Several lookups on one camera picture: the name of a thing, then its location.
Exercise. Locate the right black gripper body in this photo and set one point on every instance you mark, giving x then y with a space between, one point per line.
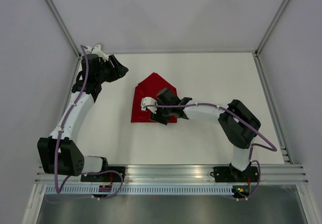
164 111

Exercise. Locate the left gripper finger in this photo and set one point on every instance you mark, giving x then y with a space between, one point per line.
117 66
113 76

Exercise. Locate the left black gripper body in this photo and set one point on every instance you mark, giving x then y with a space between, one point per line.
104 66

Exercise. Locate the red cloth napkin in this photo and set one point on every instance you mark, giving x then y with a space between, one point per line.
149 87

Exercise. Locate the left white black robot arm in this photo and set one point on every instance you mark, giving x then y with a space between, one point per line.
59 153

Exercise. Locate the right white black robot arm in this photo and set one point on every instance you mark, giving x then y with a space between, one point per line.
237 122

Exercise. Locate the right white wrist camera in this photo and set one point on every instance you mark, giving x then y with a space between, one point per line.
149 103

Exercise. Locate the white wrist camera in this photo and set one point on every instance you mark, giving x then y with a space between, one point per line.
149 103
98 50

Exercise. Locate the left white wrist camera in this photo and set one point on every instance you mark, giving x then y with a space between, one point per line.
98 50

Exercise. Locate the left aluminium frame post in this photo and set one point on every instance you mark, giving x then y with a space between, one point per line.
62 26

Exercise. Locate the aluminium frame post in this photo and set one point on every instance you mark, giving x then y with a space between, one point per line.
273 24
62 26

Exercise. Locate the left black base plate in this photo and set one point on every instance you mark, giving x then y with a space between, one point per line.
111 174

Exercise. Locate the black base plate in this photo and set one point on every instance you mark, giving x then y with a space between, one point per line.
111 174
229 174

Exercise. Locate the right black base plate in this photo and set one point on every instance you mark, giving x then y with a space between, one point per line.
229 174

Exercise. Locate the white slotted cable duct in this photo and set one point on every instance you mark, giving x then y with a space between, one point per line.
148 189

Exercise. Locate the aluminium front rail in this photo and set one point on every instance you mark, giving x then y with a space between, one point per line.
271 174

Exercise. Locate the right aluminium frame post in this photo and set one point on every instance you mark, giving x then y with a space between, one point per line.
273 24

